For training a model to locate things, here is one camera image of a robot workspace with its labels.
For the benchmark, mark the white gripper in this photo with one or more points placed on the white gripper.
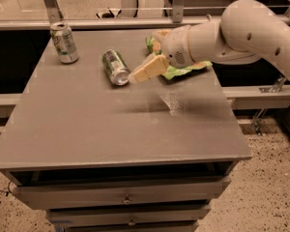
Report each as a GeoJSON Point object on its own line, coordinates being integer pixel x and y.
{"type": "Point", "coordinates": [175, 47]}

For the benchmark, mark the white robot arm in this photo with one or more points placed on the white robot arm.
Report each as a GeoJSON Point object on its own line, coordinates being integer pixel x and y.
{"type": "Point", "coordinates": [246, 32]}

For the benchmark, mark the white green soda can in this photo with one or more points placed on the white green soda can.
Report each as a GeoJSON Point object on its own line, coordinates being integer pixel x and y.
{"type": "Point", "coordinates": [62, 37]}

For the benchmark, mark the green chip bag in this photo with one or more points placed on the green chip bag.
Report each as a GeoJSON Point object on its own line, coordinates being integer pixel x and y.
{"type": "Point", "coordinates": [154, 48]}

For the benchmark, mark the grey drawer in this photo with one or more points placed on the grey drawer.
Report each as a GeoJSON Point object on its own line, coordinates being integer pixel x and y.
{"type": "Point", "coordinates": [129, 215]}
{"type": "Point", "coordinates": [121, 193]}

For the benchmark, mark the top grey drawer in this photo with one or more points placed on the top grey drawer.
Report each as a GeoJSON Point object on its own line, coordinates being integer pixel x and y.
{"type": "Point", "coordinates": [121, 193]}

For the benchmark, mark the metal railing frame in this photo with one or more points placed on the metal railing frame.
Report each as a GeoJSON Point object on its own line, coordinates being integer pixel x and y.
{"type": "Point", "coordinates": [81, 14]}

